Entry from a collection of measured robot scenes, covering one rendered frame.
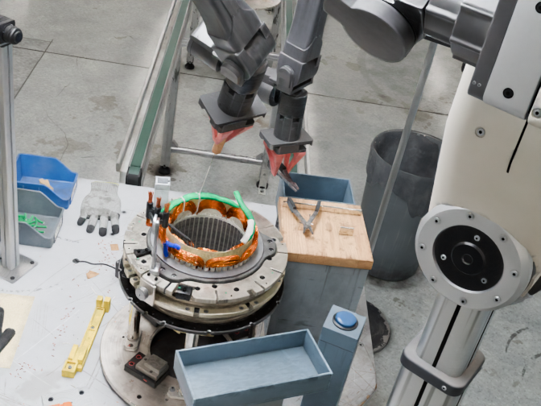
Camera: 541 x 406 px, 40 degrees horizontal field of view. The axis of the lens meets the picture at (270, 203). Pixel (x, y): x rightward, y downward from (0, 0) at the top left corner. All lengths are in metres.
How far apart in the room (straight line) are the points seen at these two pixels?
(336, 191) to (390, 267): 1.43
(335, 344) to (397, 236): 1.69
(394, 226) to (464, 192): 2.12
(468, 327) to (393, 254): 2.03
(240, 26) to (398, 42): 0.37
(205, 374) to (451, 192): 0.56
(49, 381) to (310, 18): 0.89
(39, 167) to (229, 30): 1.18
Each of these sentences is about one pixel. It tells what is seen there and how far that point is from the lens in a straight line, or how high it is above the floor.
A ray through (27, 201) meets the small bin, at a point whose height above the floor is 0.82.
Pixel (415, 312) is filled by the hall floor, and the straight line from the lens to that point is 3.17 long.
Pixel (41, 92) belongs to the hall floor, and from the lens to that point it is 4.28.
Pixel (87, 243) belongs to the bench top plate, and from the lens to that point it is 1.94.
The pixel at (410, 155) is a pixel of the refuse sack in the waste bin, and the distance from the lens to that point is 3.28.
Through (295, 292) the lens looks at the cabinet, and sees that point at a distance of 1.61.
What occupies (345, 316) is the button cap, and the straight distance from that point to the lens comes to 1.45.
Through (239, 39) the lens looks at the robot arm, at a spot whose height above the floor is 1.59.
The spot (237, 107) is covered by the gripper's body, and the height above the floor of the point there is 1.43.
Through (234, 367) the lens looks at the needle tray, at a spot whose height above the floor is 1.03.
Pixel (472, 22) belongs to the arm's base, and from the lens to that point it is 0.70.
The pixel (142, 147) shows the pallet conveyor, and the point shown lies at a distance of 2.37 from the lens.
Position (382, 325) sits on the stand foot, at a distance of 3.02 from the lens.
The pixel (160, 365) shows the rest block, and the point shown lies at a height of 0.84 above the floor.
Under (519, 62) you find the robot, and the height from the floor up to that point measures 1.77.
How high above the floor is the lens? 2.00
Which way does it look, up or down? 34 degrees down
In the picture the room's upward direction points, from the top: 11 degrees clockwise
